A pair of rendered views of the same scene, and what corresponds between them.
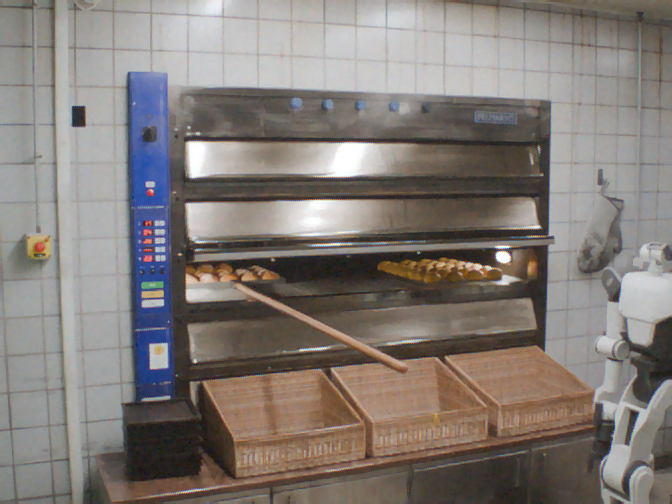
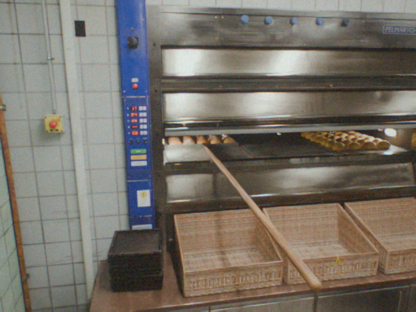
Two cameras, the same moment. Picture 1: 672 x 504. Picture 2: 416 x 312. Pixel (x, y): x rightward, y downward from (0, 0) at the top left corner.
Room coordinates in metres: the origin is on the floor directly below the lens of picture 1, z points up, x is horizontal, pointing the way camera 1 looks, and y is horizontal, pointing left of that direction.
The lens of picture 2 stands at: (1.45, -0.09, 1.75)
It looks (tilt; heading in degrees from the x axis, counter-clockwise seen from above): 14 degrees down; 13
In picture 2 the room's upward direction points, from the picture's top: straight up
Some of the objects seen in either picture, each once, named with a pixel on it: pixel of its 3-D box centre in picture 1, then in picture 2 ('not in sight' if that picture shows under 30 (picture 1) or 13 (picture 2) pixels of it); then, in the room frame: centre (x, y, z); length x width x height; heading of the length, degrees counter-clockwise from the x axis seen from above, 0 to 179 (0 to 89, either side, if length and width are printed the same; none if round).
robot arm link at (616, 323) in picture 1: (615, 329); not in sight; (3.17, -1.12, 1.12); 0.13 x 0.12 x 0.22; 24
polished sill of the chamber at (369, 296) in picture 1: (375, 296); (297, 160); (3.80, -0.19, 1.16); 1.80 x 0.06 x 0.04; 113
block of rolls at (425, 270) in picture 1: (438, 269); (342, 138); (4.41, -0.56, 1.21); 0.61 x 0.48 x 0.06; 23
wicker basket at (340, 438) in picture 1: (281, 419); (223, 247); (3.31, 0.23, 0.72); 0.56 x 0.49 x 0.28; 114
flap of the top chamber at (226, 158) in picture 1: (378, 158); (305, 62); (3.78, -0.19, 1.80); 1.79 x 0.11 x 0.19; 113
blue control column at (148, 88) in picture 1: (120, 298); (140, 149); (4.22, 1.13, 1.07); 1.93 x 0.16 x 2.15; 23
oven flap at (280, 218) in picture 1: (378, 215); (302, 103); (3.78, -0.19, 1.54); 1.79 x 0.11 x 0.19; 113
